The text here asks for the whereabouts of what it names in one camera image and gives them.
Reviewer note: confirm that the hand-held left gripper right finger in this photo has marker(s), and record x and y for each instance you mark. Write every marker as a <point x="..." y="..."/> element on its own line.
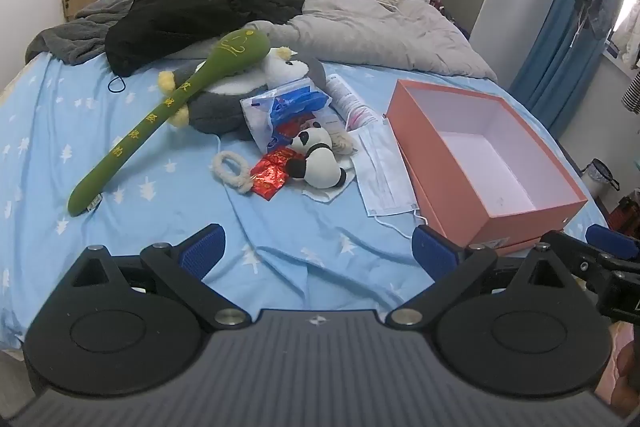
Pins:
<point x="435" y="252"/>

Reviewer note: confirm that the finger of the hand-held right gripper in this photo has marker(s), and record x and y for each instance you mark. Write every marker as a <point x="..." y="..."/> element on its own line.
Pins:
<point x="607" y="238"/>

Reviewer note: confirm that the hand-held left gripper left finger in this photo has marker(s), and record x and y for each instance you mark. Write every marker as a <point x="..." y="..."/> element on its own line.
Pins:
<point x="202" y="252"/>

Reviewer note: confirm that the white face mask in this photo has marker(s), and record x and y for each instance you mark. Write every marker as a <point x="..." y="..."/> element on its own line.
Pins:
<point x="385" y="177"/>

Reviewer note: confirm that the red foil packet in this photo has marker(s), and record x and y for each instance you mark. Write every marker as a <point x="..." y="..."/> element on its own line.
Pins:
<point x="270" y="174"/>

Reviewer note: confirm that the pink cardboard box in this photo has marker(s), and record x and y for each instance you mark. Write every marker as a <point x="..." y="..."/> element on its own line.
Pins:
<point x="480" y="157"/>

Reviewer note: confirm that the panda plush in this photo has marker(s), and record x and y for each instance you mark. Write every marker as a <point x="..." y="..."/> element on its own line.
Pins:
<point x="320" y="157"/>

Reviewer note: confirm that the blue plastic bag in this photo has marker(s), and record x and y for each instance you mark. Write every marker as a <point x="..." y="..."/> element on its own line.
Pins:
<point x="295" y="99"/>

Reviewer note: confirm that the person's right hand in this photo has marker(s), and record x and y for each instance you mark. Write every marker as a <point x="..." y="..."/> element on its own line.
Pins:
<point x="625" y="387"/>

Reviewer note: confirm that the orange suitcase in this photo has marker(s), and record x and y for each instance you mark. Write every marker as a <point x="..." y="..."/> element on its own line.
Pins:
<point x="630" y="209"/>

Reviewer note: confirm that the white trash bin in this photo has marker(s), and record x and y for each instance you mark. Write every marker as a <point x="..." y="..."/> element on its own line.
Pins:
<point x="597" y="177"/>

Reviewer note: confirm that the blue tree print bed sheet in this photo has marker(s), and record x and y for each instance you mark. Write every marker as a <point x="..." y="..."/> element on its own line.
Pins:
<point x="150" y="207"/>

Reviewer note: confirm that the pink garment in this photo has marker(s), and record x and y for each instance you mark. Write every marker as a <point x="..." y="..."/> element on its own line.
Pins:
<point x="606" y="367"/>

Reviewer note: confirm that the green plush stick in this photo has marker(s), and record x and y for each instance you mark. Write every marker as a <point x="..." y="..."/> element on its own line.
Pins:
<point x="150" y="122"/>

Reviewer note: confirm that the striped hanging garment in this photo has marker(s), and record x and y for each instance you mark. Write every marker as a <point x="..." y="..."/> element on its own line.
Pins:
<point x="632" y="92"/>

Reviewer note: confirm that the grey penguin plush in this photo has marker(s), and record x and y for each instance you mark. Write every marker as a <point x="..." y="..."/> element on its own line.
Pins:
<point x="225" y="102"/>

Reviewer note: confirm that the white spray can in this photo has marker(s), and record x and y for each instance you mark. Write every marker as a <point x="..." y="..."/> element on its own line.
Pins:
<point x="347" y="102"/>

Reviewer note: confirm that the white hanging jacket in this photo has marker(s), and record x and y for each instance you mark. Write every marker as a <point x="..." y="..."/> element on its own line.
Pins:
<point x="627" y="37"/>

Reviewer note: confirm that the blue curtain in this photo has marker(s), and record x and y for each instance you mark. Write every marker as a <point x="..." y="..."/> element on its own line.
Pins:
<point x="565" y="32"/>

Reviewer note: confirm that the light grey duvet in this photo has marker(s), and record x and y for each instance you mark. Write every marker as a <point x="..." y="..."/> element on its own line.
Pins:
<point x="375" y="22"/>

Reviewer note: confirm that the black jacket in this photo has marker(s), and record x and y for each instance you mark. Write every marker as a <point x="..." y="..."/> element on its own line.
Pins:
<point x="200" y="7"/>

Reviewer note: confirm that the cosmetic bottles group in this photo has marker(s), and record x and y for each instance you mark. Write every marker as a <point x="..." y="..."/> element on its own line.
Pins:
<point x="435" y="2"/>

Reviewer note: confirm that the dark grey blanket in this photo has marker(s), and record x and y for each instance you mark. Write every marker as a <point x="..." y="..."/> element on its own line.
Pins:
<point x="75" y="34"/>

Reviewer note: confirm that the brown cardboard box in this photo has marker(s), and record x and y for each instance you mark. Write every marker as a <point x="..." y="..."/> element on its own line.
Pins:
<point x="82" y="2"/>

